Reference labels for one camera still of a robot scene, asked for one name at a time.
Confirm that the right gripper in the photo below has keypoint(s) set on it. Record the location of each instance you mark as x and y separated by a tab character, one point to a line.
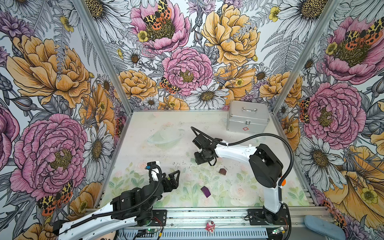
198	159

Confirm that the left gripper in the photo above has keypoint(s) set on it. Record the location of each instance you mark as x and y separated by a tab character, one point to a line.
168	188

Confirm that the purple wood block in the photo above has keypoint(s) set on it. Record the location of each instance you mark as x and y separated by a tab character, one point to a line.
206	191

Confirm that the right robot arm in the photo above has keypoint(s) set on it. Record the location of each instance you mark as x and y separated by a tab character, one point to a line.
266	167

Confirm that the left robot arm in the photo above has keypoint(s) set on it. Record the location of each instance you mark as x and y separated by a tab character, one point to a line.
133	208

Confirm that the dark brown wood block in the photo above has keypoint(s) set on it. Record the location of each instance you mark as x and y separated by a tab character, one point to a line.
223	171

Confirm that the silver metal first-aid case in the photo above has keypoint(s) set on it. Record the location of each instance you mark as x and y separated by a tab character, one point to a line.
247	117

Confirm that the small pink red toy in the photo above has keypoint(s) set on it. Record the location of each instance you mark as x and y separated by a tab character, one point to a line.
210	227

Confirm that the grey blue cushion pad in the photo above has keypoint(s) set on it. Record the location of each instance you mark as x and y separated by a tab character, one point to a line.
324	228

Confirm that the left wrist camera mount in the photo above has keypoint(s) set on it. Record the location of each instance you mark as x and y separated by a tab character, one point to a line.
151	166

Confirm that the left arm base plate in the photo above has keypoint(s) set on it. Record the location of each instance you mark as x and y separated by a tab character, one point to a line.
155	218

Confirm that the aluminium front rail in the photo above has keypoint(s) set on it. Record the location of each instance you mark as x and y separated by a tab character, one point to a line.
231	224

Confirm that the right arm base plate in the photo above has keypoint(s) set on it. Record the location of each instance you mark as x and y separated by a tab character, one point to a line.
263	217

